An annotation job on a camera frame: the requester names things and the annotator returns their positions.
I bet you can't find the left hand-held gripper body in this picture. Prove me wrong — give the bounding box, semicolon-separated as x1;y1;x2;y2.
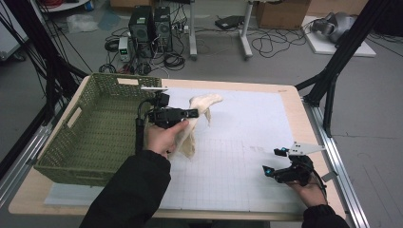
141;85;186;129

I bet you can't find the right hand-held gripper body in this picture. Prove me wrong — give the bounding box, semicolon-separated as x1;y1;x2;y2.
273;141;326;187

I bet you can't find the cream printed cloth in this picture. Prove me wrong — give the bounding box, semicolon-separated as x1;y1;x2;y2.
167;93;224;161

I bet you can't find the green woven basket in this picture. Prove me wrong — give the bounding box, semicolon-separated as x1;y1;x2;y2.
33;72;163;187

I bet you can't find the person's left hand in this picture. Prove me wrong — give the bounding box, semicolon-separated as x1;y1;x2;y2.
144;119;190;160

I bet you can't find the person's right hand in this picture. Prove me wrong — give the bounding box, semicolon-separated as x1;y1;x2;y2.
286;178;328;208

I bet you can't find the white grid mat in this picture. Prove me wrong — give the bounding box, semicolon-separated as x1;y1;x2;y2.
44;85;300;214

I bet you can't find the white desk leg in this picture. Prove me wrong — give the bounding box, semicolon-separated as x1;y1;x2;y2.
188;0;199;61
239;0;255;61

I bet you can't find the grey bench power supply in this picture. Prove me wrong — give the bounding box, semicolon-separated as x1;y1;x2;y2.
118;36;131;63

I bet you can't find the slim black computer tower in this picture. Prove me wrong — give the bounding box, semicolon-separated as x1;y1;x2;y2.
153;6;174;53

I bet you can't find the large black computer tower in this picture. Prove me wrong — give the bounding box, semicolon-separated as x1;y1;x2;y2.
127;5;156;59

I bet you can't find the black flat device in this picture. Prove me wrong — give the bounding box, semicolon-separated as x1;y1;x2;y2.
214;14;245;31

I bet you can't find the blue-grey sheet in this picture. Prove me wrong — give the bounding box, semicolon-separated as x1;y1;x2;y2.
97;10;123;31

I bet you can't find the white floor board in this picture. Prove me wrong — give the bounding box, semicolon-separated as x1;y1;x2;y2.
302;15;377;58

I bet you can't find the clear plastic bag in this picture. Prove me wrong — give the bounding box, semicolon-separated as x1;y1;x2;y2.
66;13;100;34

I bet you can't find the large cardboard box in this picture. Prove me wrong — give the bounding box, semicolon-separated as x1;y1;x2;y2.
255;0;312;31

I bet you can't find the grey robot head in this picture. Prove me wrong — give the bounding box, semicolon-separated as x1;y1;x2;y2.
312;11;357;44

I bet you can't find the white cabinet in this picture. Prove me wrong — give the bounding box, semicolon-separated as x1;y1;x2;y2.
0;6;29;61

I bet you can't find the right hand-held gripper black cable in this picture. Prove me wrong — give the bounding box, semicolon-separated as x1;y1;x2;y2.
312;169;329;203

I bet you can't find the hand-held gripper black cable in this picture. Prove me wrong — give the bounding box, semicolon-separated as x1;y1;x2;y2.
312;169;329;203
134;98;160;155

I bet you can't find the left hand-held gripper black cable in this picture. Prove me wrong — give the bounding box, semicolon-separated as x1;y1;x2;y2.
134;98;160;155

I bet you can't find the grey metal bracket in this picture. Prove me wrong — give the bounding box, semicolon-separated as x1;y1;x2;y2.
321;170;339;183

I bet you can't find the aluminium rail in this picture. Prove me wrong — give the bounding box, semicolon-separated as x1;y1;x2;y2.
0;123;53;207
302;99;370;228

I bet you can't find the coiled black cable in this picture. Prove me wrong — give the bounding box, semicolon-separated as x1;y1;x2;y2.
163;51;186;71

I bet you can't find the tangled black floor cable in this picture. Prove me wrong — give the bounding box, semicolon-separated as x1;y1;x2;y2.
251;28;307;59

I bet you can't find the black frame stand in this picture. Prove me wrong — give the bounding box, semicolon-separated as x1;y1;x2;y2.
294;0;393;139
3;0;89;127

